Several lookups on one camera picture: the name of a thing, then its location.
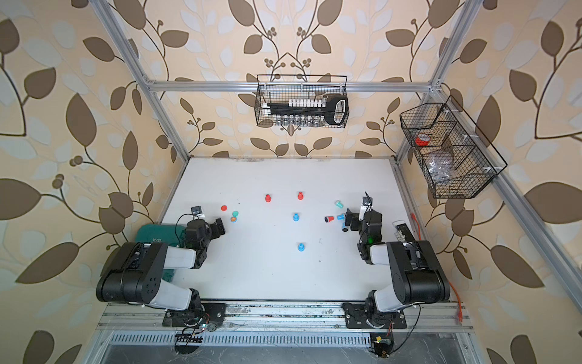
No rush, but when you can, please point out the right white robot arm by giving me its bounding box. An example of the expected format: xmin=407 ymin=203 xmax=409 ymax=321
xmin=343 ymin=206 xmax=450 ymax=317

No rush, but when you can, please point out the black white tool in basket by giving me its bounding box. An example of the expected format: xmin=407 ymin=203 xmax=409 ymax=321
xmin=255 ymin=94 xmax=350 ymax=126

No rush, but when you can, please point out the black wire basket right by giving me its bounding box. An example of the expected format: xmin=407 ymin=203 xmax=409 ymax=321
xmin=400 ymin=96 xmax=508 ymax=199

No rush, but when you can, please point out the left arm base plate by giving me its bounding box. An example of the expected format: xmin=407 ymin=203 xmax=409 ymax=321
xmin=162 ymin=303 xmax=227 ymax=332

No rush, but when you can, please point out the black wire basket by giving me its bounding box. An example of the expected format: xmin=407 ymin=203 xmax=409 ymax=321
xmin=254 ymin=73 xmax=350 ymax=128
xmin=400 ymin=96 xmax=508 ymax=199

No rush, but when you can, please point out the green cloth bag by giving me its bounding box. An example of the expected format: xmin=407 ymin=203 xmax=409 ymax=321
xmin=133 ymin=224 xmax=194 ymax=283

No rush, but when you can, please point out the red cable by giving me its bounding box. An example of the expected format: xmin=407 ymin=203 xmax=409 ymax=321
xmin=408 ymin=212 xmax=464 ymax=324

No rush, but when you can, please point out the handheld label device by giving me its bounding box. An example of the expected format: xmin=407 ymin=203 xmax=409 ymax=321
xmin=393 ymin=220 xmax=416 ymax=244

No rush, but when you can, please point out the clear plastic bag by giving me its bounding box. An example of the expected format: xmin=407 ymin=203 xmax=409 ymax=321
xmin=426 ymin=151 xmax=459 ymax=183

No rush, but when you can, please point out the black wire basket back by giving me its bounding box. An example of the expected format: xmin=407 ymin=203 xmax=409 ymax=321
xmin=254 ymin=73 xmax=350 ymax=128

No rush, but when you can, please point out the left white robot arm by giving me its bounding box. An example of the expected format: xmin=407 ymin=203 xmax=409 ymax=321
xmin=95 ymin=218 xmax=226 ymax=315

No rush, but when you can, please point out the aluminium rail front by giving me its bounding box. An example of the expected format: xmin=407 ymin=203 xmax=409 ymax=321
xmin=97 ymin=300 xmax=475 ymax=334

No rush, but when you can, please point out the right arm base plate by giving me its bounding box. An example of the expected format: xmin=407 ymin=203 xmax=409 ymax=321
xmin=341 ymin=303 xmax=407 ymax=330

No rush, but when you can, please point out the red tape roll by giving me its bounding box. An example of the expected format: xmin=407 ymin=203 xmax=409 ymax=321
xmin=415 ymin=133 xmax=431 ymax=147

